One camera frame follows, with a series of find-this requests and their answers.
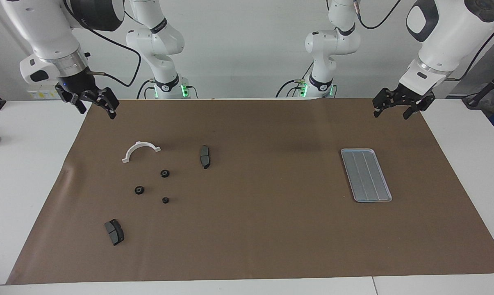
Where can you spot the brown paper table mat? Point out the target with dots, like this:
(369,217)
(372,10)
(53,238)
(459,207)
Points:
(271,229)

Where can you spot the white wall socket box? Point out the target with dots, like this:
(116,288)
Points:
(42,93)

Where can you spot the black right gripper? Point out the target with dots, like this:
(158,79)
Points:
(78,85)

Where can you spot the single grey brake pad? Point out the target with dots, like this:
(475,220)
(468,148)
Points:
(205,156)

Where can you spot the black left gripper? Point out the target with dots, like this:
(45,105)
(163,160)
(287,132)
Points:
(406,93)

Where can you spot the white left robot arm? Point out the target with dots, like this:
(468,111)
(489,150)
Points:
(447,32)

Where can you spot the silver ribbed metal tray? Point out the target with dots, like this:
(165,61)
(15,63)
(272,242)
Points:
(365,176)

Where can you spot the black tripod leg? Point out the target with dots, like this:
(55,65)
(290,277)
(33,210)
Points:
(486,88)

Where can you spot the large black bearing gear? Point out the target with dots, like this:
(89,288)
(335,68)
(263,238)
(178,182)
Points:
(139,190)
(165,173)

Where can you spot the stacked grey brake pads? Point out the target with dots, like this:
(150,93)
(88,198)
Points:
(114,232)

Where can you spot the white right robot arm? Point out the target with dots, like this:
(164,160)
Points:
(46,28)

